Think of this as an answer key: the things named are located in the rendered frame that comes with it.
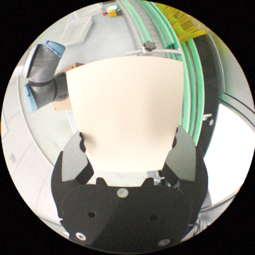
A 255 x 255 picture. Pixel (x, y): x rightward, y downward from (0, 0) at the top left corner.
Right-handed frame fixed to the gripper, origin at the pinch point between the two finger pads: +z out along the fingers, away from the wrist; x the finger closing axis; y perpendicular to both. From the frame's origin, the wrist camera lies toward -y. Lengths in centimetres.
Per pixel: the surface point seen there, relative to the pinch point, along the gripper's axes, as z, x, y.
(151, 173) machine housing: 31, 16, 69
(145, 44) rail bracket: 10.1, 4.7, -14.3
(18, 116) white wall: 79, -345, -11
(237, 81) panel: 1.6, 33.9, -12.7
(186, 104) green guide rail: 15.6, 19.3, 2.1
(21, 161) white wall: 1, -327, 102
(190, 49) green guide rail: 17.6, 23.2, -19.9
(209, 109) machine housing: 21.0, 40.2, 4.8
